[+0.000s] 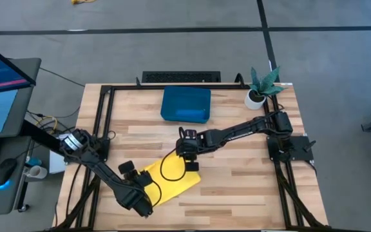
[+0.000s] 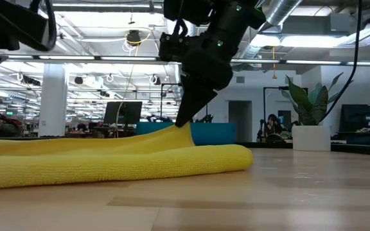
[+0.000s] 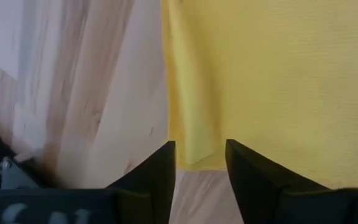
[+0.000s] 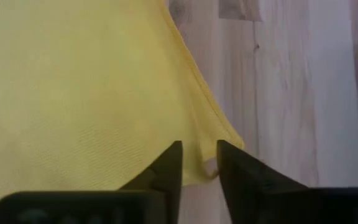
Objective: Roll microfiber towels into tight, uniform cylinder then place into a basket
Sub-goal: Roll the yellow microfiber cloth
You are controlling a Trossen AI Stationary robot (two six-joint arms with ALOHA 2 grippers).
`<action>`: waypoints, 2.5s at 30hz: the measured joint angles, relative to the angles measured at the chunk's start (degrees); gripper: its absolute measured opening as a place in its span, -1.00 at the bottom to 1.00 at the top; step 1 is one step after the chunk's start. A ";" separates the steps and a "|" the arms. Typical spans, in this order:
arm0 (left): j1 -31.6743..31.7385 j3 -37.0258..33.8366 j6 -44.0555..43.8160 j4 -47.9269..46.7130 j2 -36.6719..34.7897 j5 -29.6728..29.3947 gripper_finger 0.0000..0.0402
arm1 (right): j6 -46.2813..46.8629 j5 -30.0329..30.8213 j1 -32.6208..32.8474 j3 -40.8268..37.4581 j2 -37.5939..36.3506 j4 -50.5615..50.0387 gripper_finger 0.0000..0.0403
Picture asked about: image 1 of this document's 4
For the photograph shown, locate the black aluminium table frame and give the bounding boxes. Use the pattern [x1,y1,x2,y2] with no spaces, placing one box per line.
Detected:
[48,82,331,232]

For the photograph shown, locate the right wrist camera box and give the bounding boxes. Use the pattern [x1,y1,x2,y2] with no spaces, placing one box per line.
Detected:
[184,160,200,173]

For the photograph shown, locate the black floor cable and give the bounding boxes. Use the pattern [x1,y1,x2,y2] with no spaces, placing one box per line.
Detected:
[39,66,86,88]

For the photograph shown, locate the teal plastic object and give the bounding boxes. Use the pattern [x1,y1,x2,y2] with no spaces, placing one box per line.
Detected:
[26,156,43,167]

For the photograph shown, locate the black left camera cable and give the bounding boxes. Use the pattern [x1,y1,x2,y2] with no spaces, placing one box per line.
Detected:
[149,179,163,209]

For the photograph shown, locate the black camera cable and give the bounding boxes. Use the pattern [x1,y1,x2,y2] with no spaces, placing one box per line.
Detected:
[149,179,163,209]
[159,147,188,182]

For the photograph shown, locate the green plant in white pot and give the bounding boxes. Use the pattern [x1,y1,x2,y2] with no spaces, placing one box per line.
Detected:
[243,66,288,111]

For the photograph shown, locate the blue plastic basket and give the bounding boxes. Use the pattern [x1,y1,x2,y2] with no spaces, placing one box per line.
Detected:
[160,85,212,124]

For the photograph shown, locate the black floor vent grille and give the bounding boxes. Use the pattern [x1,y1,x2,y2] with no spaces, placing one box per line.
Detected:
[141,70,222,84]

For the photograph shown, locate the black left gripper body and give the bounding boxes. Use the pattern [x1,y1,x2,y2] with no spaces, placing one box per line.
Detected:
[128,169,154,189]

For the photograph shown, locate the white box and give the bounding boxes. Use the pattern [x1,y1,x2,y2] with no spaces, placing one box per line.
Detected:
[48,133,73,175]

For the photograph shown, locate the black computer mouse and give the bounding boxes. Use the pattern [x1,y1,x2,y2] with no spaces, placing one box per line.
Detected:
[0,158,16,188]

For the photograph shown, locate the blue microfiber towel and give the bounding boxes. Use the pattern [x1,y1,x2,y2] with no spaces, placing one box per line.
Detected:
[175,108,206,120]

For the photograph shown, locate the yellow looped cable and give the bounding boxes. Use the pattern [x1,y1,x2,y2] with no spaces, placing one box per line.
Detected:
[35,115,59,135]

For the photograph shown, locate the white mug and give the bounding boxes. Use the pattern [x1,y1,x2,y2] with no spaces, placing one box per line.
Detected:
[23,164,48,180]

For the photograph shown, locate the grey computer cart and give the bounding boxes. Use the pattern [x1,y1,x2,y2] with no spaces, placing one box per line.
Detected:
[0,57,42,217]

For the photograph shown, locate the black support beam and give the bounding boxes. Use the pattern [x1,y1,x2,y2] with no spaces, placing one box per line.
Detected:
[20,119,73,157]

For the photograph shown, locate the yellow microfiber towel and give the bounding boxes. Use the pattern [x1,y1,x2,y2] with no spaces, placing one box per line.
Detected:
[139,151,202,207]

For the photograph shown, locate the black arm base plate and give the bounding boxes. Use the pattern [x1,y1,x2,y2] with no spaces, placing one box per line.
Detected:
[267,135,315,162]
[63,137,111,163]

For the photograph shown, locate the black right camera cable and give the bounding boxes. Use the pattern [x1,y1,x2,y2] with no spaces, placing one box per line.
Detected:
[159,147,188,182]

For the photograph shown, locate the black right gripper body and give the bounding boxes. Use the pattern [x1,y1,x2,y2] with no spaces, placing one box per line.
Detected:
[175,127,208,162]

